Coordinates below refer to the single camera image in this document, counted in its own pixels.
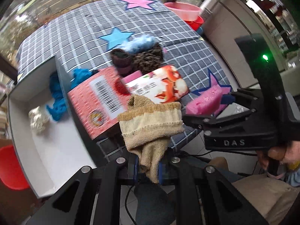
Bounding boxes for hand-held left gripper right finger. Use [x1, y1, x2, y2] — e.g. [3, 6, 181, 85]
[158, 157, 269, 225]

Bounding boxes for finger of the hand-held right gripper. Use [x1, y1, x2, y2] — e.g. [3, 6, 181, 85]
[182, 111, 258, 132]
[222, 87, 263, 109]

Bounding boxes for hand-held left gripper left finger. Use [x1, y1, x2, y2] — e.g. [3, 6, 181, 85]
[28, 156, 139, 225]

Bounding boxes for porous pink sponge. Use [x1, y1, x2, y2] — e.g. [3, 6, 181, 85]
[185, 85, 232, 117]

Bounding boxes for beige knitted sock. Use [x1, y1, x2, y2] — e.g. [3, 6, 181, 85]
[117, 95, 185, 184]

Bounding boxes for red cardboard box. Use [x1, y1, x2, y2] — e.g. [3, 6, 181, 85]
[67, 65, 190, 141]

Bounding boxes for white box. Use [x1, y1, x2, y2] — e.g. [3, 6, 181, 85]
[8, 56, 105, 198]

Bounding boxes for leopard print cloth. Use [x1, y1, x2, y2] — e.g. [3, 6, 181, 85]
[132, 43, 165, 75]

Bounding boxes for person's right forearm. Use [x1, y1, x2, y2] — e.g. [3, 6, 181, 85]
[284, 141, 300, 188]

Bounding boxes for person's right hand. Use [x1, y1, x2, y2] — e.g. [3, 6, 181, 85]
[256, 145, 288, 174]

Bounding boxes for white cabinet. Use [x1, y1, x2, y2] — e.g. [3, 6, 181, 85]
[203, 0, 289, 88]

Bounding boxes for red plastic basin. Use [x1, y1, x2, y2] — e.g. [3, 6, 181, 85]
[185, 16, 205, 31]

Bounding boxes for person's leg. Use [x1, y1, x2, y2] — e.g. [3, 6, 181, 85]
[211, 157, 300, 225]

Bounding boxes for smooth pink sponge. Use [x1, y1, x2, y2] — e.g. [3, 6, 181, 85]
[122, 71, 144, 84]

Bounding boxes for pink plastic basin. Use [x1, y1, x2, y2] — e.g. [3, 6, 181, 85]
[164, 2, 202, 22]

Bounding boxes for light blue fluffy cloth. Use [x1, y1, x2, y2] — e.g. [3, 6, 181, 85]
[122, 35, 157, 54]

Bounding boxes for white fluffy cloth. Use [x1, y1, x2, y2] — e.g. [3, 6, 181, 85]
[28, 106, 50, 134]

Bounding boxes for red chair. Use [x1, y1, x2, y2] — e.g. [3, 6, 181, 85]
[0, 145, 31, 191]

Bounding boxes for grey checkered star blanket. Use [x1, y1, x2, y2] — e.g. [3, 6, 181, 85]
[17, 0, 233, 162]

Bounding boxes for black cable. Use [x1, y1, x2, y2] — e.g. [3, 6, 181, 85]
[125, 185, 139, 225]

